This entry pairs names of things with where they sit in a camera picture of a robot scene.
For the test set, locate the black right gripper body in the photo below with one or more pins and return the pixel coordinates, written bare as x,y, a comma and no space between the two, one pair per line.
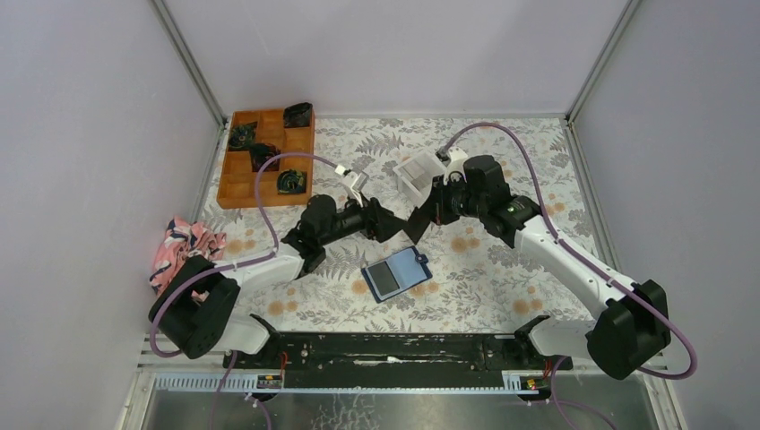
455,201

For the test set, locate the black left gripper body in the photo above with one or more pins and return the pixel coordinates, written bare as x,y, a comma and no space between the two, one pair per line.
349,222

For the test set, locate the black credit card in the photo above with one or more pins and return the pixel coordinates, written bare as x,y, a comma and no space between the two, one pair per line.
418,222
381,278

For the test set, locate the blue leather card holder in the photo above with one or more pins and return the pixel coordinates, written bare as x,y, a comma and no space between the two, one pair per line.
409,267

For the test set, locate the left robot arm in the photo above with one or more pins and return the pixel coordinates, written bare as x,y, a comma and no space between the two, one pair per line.
194,311

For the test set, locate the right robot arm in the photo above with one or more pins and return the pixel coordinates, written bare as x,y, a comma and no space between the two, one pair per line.
627,325

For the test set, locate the white plastic card box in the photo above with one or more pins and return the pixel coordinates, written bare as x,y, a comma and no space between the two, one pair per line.
435,168

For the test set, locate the stack of cards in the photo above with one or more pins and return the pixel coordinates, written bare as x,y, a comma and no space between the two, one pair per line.
416,174

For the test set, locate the dark rolled cloth bottom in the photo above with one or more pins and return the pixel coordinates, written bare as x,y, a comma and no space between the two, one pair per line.
292,181

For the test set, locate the dark rolled cloth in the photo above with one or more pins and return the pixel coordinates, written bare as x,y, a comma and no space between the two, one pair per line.
292,181
260,153
242,136
298,115

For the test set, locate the wooden compartment tray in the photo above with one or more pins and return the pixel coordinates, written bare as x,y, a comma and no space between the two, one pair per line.
240,187

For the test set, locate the dark rolled cloth middle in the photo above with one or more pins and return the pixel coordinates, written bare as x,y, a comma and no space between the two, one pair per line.
260,153

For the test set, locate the dark rolled cloth top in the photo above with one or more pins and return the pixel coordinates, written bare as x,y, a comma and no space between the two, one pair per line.
298,115

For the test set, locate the dark rolled cloth left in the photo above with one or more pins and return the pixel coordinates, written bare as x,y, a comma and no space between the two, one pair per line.
242,136

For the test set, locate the pink patterned cloth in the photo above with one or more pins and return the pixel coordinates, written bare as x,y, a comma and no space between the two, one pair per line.
183,240

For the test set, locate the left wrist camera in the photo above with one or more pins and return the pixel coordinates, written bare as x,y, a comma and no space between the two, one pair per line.
353,182

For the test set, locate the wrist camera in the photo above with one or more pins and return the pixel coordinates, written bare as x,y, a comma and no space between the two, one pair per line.
353,182
453,159

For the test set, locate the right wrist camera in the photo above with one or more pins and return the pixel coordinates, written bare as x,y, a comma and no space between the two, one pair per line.
453,159

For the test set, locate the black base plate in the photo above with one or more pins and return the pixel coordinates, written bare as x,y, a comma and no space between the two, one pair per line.
375,360

